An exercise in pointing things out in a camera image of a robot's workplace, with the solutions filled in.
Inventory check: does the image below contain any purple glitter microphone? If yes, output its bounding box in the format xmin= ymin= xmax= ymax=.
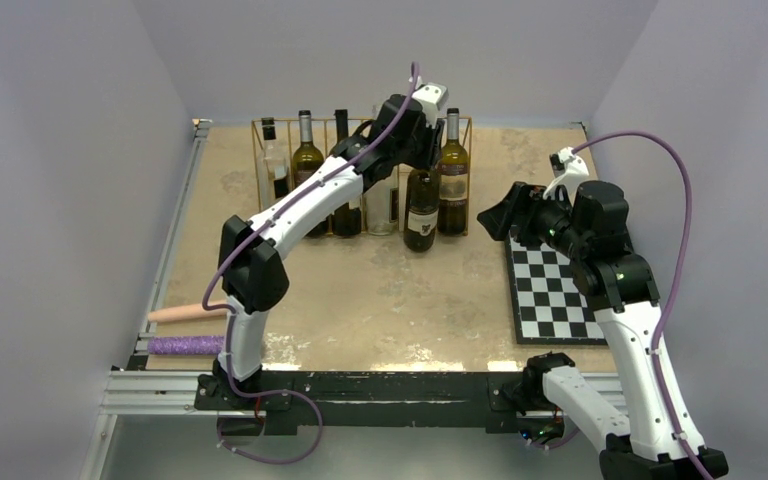
xmin=147 ymin=335 xmax=225 ymax=356

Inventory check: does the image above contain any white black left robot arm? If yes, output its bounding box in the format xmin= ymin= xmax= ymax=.
xmin=216 ymin=83 xmax=448 ymax=409

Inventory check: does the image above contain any aluminium table edge rail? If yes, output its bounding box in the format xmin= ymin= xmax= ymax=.
xmin=79 ymin=118 xmax=215 ymax=479

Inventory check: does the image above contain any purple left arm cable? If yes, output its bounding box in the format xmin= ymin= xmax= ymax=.
xmin=200 ymin=61 xmax=326 ymax=466

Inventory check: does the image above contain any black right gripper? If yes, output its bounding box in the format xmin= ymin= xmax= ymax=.
xmin=478 ymin=180 xmax=590 ymax=259

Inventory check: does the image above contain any green bottle silver foil neck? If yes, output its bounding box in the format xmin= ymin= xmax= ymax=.
xmin=438 ymin=107 xmax=470 ymax=236

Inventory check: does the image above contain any dark brown bottle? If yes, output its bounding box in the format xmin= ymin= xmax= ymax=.
xmin=332 ymin=109 xmax=363 ymax=237

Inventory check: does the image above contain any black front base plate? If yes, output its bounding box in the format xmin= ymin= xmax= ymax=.
xmin=194 ymin=370 xmax=567 ymax=442

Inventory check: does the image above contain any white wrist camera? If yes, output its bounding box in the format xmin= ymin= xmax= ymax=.
xmin=542 ymin=147 xmax=590 ymax=201
xmin=411 ymin=75 xmax=449 ymax=127

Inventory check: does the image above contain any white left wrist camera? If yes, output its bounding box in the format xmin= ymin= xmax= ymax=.
xmin=411 ymin=75 xmax=449 ymax=127

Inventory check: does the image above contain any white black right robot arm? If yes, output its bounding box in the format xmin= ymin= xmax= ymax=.
xmin=477 ymin=180 xmax=729 ymax=479

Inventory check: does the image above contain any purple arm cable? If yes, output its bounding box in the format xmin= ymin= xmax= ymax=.
xmin=200 ymin=61 xmax=326 ymax=466
xmin=569 ymin=130 xmax=720 ymax=480

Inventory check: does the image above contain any beige toy microphone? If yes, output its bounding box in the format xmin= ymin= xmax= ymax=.
xmin=146 ymin=304 xmax=227 ymax=324

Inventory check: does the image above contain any clear glass bottle front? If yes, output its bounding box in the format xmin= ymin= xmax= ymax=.
xmin=365 ymin=167 xmax=399 ymax=236

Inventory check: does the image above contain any black white chessboard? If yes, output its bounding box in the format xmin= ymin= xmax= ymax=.
xmin=505 ymin=232 xmax=606 ymax=346

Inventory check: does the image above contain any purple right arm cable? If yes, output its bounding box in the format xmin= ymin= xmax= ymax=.
xmin=569 ymin=130 xmax=720 ymax=480

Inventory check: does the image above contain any green wine bottle silver neck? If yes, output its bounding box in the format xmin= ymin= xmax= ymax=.
xmin=291 ymin=110 xmax=330 ymax=240

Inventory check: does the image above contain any clear liquor bottle black cap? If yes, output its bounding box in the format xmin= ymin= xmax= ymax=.
xmin=256 ymin=117 xmax=291 ymax=210

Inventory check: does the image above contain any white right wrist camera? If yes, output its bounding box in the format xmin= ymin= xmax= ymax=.
xmin=542 ymin=147 xmax=590 ymax=201

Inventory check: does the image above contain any gold wire wine rack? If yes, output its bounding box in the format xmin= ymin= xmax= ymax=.
xmin=251 ymin=115 xmax=475 ymax=241

